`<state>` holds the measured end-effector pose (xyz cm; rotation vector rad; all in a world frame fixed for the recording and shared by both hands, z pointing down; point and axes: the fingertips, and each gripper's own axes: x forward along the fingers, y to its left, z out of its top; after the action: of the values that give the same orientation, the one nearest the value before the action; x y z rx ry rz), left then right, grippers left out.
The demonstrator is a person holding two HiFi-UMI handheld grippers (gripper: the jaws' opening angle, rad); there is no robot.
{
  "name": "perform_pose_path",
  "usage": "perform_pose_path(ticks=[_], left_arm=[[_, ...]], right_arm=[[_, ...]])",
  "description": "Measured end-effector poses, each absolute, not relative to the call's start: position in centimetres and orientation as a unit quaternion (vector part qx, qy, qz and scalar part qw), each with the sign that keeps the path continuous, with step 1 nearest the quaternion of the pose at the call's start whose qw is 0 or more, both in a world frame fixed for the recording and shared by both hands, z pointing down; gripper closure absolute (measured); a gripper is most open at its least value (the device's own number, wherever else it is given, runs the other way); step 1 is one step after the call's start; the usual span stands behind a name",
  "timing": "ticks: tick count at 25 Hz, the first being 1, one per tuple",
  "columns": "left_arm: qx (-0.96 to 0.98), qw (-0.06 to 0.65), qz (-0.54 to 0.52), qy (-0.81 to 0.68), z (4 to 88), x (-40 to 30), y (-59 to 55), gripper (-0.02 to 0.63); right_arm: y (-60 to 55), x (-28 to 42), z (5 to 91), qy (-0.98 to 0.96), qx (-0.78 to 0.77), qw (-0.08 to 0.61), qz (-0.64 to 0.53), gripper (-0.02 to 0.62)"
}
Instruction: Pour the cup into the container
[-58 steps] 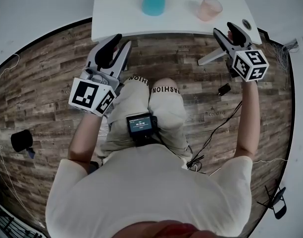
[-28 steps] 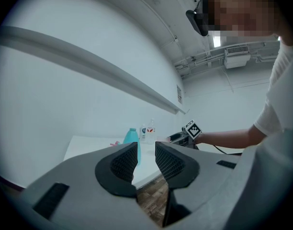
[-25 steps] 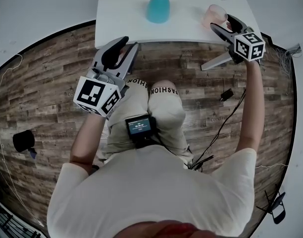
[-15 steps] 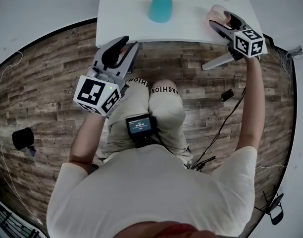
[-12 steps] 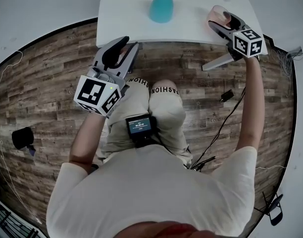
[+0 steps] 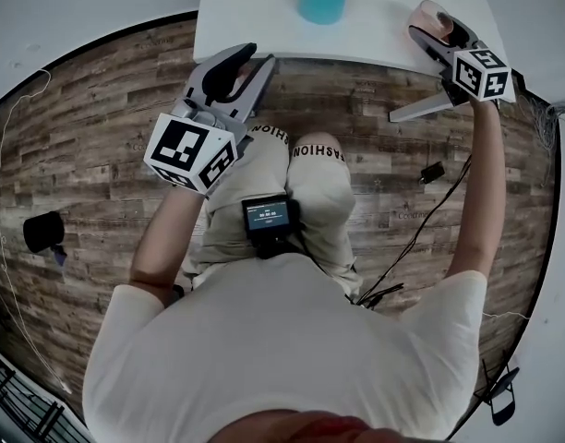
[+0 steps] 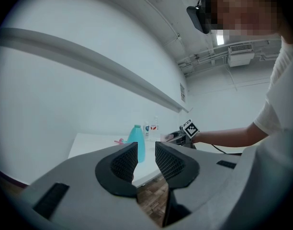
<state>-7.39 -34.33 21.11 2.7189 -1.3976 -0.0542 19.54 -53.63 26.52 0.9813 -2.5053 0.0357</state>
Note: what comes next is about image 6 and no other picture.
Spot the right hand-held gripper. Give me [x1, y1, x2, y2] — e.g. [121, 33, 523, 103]
[407, 16, 516, 109]

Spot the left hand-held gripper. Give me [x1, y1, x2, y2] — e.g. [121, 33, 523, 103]
[143, 42, 278, 198]

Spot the pink plastic cup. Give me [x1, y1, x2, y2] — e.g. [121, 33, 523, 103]
[405, 0, 454, 43]

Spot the person's left forearm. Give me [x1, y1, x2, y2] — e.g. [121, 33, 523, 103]
[129, 185, 205, 302]

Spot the person's right forearm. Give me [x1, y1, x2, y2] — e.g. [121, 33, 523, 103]
[446, 102, 503, 281]

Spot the white table leg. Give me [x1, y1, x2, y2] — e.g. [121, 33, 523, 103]
[388, 88, 457, 124]

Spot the person's right leg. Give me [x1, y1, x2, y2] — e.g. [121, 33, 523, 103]
[298, 131, 342, 150]

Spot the small black box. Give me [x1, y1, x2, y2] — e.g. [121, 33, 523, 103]
[419, 162, 446, 185]

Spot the small black monitor screen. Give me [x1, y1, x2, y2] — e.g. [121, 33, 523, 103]
[241, 196, 302, 260]

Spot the black round bin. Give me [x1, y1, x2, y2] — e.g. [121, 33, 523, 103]
[22, 210, 66, 253]

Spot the beige t-shirt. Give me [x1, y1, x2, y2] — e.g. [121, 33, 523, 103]
[81, 251, 489, 443]

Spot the person's face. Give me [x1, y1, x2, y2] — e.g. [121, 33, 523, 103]
[217, 411, 403, 443]

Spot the black folding chair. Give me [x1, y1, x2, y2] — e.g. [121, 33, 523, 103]
[474, 357, 522, 426]

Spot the black metal rack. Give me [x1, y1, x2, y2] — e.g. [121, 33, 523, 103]
[0, 339, 88, 443]

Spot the tangle of grey wires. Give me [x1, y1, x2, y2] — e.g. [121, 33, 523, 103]
[526, 97, 565, 188]

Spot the long black cable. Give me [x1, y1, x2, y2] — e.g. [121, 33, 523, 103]
[355, 154, 473, 308]

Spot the short white cable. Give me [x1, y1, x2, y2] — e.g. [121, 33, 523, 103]
[483, 310, 531, 321]

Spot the long white cable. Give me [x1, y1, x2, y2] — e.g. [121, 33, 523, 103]
[0, 67, 74, 394]

